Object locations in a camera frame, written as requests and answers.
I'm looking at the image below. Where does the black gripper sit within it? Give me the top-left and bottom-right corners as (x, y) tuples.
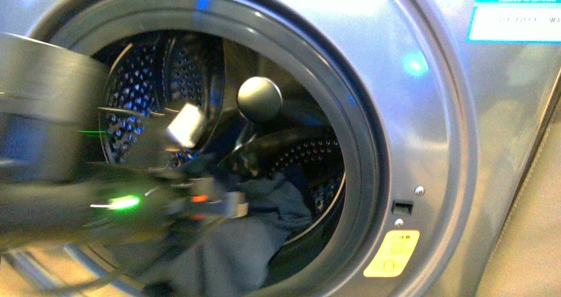
(146, 154), (249, 230)

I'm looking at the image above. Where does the dark blue knitted garment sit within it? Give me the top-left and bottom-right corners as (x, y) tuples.
(140, 154), (313, 296)

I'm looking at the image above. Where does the silver front-load washing machine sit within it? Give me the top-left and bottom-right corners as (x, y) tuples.
(1, 0), (560, 296)

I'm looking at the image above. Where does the stainless steel washer drum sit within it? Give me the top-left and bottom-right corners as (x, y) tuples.
(100, 30), (345, 244)

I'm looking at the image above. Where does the orange yellow warning sticker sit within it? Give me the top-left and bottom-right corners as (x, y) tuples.
(363, 230), (420, 278)

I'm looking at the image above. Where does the blue white energy label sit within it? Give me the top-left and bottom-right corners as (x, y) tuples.
(467, 0), (560, 44)

